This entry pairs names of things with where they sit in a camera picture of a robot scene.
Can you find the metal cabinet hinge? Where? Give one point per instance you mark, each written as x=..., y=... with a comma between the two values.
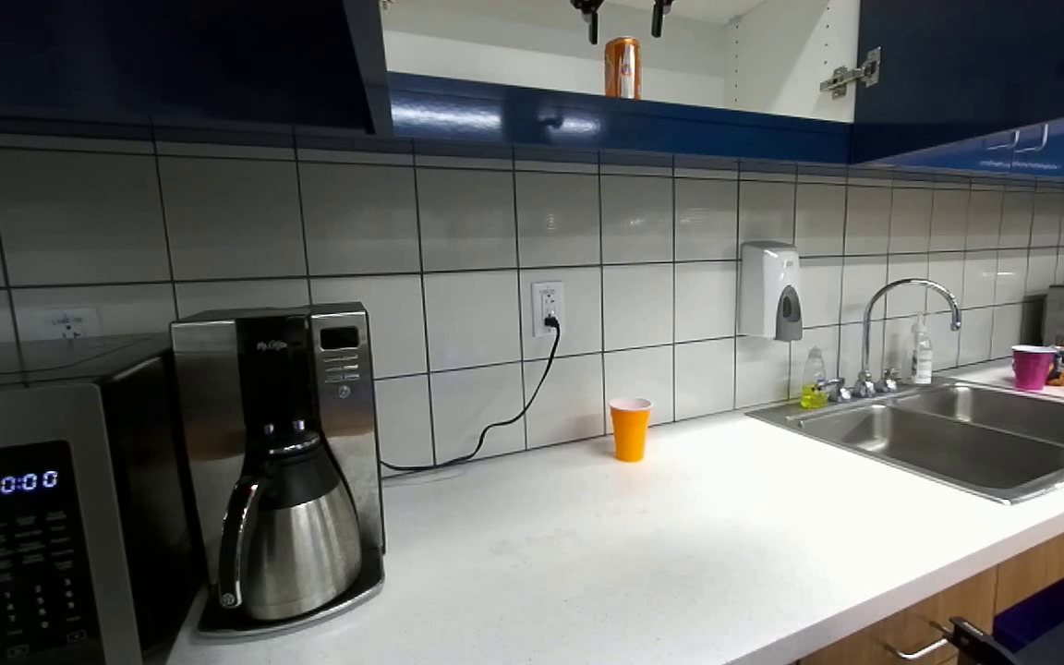
x=850, y=77

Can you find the dark blue cabinet door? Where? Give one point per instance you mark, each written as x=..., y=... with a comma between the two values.
x=164, y=61

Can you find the wooden base cabinet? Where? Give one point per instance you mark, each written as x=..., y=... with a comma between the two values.
x=1036, y=575

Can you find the white soap dispenser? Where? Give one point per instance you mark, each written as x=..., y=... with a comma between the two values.
x=772, y=288

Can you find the chrome faucet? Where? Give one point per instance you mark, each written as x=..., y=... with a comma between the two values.
x=890, y=319

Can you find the green dish soap bottle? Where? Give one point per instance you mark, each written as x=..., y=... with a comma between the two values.
x=811, y=387

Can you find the orange plastic cup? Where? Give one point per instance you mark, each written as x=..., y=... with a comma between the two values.
x=629, y=429

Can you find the small white bottle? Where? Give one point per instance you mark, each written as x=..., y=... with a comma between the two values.
x=923, y=359

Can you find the steel coffee maker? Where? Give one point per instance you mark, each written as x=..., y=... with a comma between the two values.
x=333, y=394

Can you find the pink cup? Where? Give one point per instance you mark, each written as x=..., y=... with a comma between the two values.
x=1033, y=369

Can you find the stainless steel sink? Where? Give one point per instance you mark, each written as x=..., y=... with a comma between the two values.
x=962, y=446

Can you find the steel coffee carafe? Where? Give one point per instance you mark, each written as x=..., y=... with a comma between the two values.
x=297, y=540

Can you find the black steel microwave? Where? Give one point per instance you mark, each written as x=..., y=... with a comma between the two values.
x=28, y=531

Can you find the blue wall cabinet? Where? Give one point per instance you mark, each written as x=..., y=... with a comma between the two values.
x=497, y=115

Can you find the white wall outlet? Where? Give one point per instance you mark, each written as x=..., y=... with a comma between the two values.
x=72, y=330
x=550, y=309

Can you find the black frame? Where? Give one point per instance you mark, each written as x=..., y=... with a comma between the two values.
x=1027, y=648

